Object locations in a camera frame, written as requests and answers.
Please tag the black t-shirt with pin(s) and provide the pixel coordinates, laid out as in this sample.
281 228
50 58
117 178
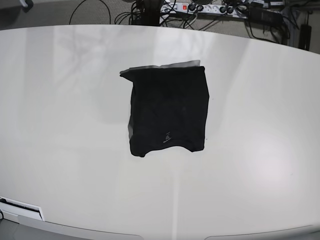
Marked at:
168 107

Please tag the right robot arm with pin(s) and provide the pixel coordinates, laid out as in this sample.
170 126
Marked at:
27 5

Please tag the white power strip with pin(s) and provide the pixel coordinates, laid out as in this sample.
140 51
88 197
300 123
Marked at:
207 9

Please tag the white box at table edge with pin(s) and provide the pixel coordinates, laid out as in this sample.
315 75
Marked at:
14 208

